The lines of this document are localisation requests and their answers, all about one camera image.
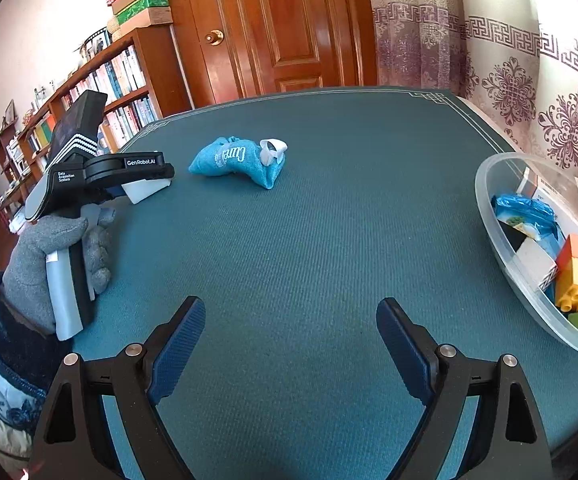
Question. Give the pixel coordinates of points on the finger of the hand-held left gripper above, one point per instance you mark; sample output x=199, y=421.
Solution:
x=166, y=170

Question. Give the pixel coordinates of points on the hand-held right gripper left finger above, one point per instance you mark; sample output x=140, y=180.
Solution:
x=184, y=345

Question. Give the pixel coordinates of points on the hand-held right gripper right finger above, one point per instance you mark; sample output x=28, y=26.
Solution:
x=401, y=345

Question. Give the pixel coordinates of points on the white block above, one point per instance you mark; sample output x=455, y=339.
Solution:
x=141, y=191

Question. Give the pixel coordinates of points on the blue cloth pouch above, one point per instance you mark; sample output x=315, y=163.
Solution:
x=229, y=160

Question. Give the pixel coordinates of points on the blue snack packet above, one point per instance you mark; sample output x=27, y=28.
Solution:
x=524, y=210

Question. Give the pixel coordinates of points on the clear plastic bowl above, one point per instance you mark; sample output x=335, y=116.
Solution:
x=509, y=170

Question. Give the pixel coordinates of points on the person's left hand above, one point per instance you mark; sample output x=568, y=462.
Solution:
x=29, y=270

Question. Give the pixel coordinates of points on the row of books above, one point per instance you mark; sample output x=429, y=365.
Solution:
x=119, y=75

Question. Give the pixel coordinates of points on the wooden bookshelf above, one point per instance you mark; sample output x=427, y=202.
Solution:
x=154, y=45

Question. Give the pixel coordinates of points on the brass door knob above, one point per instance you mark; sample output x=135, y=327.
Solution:
x=214, y=37

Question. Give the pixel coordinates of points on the cardboard box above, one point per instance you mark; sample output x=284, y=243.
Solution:
x=146, y=21

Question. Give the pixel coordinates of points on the black white zigzag cube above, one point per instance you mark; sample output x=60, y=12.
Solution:
x=534, y=260

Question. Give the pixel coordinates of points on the green box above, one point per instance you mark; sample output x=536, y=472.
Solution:
x=141, y=5

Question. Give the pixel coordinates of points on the brown wooden door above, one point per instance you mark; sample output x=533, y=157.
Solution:
x=279, y=25

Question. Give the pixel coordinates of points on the white medicine box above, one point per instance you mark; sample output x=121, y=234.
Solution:
x=564, y=205

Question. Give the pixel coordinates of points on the white purple patterned curtain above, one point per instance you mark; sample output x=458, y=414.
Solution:
x=519, y=85

